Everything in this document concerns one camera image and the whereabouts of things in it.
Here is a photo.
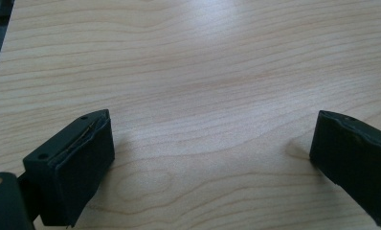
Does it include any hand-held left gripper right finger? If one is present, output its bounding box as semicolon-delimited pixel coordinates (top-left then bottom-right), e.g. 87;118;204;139
308;110;381;230

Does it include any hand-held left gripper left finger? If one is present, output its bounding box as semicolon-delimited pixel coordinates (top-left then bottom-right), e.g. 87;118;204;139
22;108;116;228

